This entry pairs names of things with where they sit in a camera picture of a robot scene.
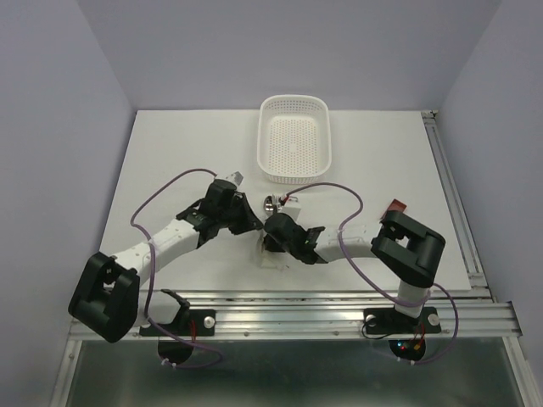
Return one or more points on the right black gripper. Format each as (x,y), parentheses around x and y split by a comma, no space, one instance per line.
(271,245)

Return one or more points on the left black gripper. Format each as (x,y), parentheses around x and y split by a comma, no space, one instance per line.
(249,220)

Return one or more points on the green handled spoon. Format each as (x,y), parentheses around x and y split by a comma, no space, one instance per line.
(270,204)

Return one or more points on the white paper napkin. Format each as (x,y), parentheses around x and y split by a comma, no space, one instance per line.
(269,260)

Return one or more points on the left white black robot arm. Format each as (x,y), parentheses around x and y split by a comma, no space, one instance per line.
(107,298)

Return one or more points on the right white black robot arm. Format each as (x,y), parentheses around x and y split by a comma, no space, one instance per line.
(411,250)

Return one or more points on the white perforated plastic basket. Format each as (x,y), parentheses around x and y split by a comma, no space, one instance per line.
(294,142)

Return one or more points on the red plastic utensil tray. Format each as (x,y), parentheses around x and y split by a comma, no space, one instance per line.
(396,205)

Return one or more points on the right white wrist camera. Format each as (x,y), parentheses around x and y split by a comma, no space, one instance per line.
(289,205)

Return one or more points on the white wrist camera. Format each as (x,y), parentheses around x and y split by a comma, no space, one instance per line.
(235,178)
(289,205)

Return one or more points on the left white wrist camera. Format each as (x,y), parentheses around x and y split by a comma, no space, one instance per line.
(235,178)

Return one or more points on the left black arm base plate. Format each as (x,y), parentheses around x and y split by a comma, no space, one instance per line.
(181,342)

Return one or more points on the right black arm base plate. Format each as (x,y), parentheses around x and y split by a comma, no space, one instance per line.
(407,335)

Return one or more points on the aluminium right side rail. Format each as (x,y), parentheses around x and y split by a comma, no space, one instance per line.
(475,271)

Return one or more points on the aluminium rail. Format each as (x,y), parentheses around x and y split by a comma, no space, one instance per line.
(339,315)
(475,271)

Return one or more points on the aluminium front rail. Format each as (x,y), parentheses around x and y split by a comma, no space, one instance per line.
(339,315)

